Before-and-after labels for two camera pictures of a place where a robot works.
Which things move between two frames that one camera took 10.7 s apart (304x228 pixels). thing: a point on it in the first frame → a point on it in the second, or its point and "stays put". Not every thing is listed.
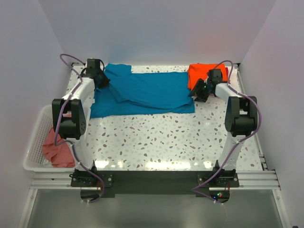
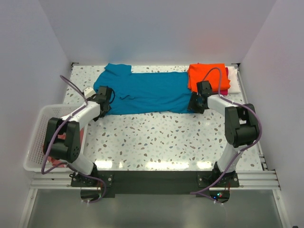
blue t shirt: x=128 y=93 stays put
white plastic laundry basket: x=33 y=159 stays put
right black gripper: x=196 y=90 → x=191 y=105
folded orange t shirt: x=199 y=71 stays put
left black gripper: x=106 y=81 → x=97 y=118
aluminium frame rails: x=251 y=180 stays put
